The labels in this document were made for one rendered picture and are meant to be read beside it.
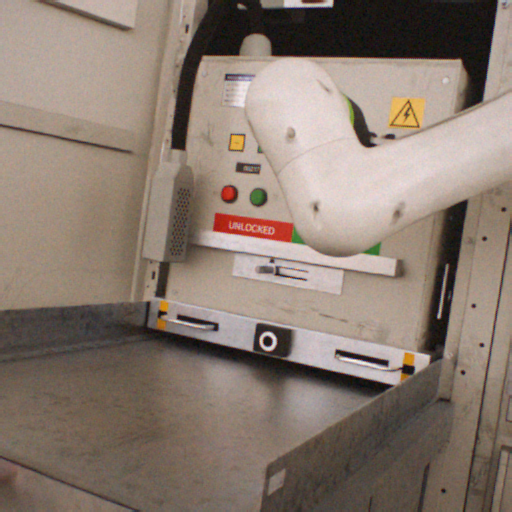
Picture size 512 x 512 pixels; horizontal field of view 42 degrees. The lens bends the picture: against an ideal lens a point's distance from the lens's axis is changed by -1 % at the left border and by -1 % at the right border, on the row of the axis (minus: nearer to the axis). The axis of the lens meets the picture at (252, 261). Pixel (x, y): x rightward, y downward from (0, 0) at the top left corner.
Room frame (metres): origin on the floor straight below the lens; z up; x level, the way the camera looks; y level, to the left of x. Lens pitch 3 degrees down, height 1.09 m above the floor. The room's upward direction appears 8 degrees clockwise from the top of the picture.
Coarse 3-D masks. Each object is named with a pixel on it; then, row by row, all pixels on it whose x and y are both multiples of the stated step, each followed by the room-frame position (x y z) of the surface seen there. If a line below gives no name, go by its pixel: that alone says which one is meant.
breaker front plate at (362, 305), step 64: (256, 64) 1.22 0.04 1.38; (320, 64) 1.17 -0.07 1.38; (384, 64) 1.12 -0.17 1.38; (448, 64) 1.07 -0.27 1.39; (192, 128) 1.28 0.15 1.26; (384, 128) 1.11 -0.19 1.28; (192, 256) 1.26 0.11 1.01; (256, 256) 1.19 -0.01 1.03; (384, 256) 1.10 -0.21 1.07; (320, 320) 1.14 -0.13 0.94; (384, 320) 1.09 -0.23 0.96
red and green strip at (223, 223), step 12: (216, 216) 1.24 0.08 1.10; (228, 216) 1.23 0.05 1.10; (216, 228) 1.24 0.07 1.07; (228, 228) 1.23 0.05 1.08; (240, 228) 1.22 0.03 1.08; (252, 228) 1.21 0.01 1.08; (264, 228) 1.19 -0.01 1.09; (276, 228) 1.18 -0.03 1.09; (288, 228) 1.17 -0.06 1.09; (276, 240) 1.18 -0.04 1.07; (288, 240) 1.17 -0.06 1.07; (300, 240) 1.16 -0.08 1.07; (372, 252) 1.10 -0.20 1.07
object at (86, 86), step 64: (0, 0) 1.14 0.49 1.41; (64, 0) 1.19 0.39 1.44; (128, 0) 1.28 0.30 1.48; (0, 64) 1.15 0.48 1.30; (64, 64) 1.23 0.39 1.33; (128, 64) 1.32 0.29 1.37; (0, 128) 1.16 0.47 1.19; (64, 128) 1.22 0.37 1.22; (128, 128) 1.33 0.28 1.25; (0, 192) 1.17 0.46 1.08; (64, 192) 1.25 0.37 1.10; (128, 192) 1.35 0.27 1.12; (0, 256) 1.18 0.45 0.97; (64, 256) 1.26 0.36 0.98; (128, 256) 1.36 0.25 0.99
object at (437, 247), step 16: (464, 80) 1.10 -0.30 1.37; (464, 96) 1.12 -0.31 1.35; (480, 96) 1.26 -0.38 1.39; (448, 208) 1.13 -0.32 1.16; (448, 224) 1.15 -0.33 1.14; (432, 240) 1.06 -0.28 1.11; (448, 240) 1.17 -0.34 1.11; (432, 256) 1.07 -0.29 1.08; (448, 256) 1.19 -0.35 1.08; (432, 272) 1.09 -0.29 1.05; (432, 288) 1.10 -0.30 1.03; (432, 304) 1.12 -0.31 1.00; (432, 320) 1.14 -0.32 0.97; (448, 320) 1.29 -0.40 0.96; (432, 336) 1.16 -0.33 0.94
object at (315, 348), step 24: (192, 312) 1.24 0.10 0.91; (216, 312) 1.21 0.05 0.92; (192, 336) 1.23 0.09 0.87; (216, 336) 1.21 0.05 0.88; (240, 336) 1.19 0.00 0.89; (312, 336) 1.13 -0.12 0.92; (336, 336) 1.11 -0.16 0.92; (312, 360) 1.13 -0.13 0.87; (336, 360) 1.11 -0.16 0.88; (384, 360) 1.07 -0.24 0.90; (432, 360) 1.06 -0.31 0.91
